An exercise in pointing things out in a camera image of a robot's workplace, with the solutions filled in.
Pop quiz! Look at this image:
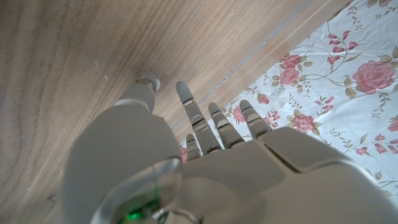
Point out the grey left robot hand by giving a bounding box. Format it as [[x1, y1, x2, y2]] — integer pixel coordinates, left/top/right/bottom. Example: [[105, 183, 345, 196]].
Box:
[[62, 70, 398, 224]]

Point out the floral backdrop cloth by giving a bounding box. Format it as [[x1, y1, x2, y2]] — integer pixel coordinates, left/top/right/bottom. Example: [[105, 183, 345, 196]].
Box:
[[180, 0, 398, 206]]

